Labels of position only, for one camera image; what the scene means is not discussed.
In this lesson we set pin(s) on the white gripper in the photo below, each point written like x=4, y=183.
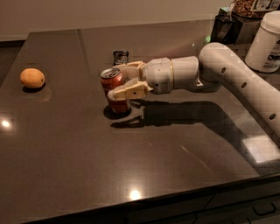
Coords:
x=157, y=74

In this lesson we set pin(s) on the red coke can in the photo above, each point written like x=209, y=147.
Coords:
x=111, y=79

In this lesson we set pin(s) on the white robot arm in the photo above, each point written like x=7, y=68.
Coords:
x=215, y=66

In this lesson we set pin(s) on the black snack packet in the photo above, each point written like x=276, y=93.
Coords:
x=120, y=57

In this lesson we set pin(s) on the orange fruit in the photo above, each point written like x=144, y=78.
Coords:
x=32, y=78

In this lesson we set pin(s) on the black mesh pen cup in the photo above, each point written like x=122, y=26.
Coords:
x=222, y=29

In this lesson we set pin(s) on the dark box on counter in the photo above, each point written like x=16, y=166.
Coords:
x=244, y=30

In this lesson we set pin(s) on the jar of nuts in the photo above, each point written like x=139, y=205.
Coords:
x=248, y=9

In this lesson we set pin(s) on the white plastic canister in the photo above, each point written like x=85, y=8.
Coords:
x=264, y=53

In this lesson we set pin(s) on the dark cabinet drawer with handle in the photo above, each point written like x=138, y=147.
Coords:
x=243, y=213

